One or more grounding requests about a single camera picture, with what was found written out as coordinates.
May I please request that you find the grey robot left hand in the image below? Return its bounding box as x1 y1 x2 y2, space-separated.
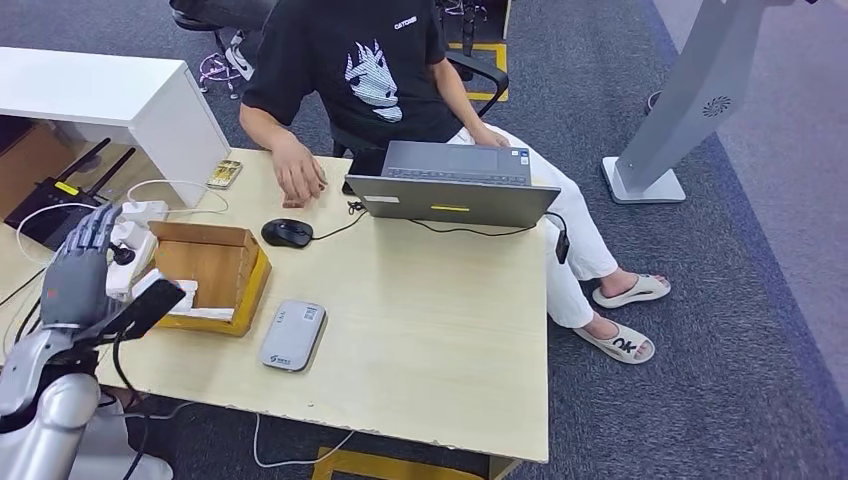
39 203 124 331

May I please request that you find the person's left hand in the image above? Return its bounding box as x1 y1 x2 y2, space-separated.
470 125 513 148

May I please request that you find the person's right hand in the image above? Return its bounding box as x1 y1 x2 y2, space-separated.
270 135 329 210

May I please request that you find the person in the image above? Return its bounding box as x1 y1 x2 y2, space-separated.
168 0 280 82
238 0 672 366

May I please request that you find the grey card reader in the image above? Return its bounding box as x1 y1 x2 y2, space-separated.
257 299 327 373

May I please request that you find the white power strip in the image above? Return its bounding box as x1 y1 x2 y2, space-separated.
104 228 160 303

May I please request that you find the black computer mouse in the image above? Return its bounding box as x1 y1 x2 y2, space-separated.
260 218 315 250

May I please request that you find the grey laptop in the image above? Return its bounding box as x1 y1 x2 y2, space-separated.
344 140 562 229

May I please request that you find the white power adapter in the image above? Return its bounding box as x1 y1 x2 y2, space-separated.
119 200 170 230
109 221 150 252

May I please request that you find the black router with antennas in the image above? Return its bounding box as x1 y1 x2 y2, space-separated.
3 137 137 252

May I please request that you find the black equipment stand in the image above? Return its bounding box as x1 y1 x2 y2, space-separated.
437 0 515 82

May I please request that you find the open cardboard box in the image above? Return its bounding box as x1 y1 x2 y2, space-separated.
146 220 273 338

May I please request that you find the white sneaker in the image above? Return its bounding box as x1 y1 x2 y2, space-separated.
223 29 256 82

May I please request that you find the white robot body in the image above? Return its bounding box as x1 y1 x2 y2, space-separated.
66 397 175 480

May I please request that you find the black stool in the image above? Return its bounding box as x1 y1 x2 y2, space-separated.
170 7 220 33

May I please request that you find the white desk shelf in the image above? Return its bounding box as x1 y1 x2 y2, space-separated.
0 46 232 209

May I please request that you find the cream sandal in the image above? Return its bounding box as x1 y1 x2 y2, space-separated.
591 273 672 310
572 319 656 366

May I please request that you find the grey kiosk stand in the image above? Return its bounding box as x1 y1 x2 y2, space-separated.
601 0 829 205

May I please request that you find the black power cable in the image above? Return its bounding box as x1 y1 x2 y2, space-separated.
11 296 45 346

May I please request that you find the black mouse cable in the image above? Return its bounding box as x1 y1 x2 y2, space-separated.
311 199 370 242

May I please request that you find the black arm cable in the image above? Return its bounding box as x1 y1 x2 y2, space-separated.
111 334 150 480

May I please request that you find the thin white cable loop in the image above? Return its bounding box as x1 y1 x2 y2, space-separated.
125 178 230 217

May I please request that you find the black laptop cable with adapter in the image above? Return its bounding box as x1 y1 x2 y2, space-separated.
407 211 571 266

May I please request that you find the hanging white cable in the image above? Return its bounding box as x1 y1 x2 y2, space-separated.
252 413 356 469

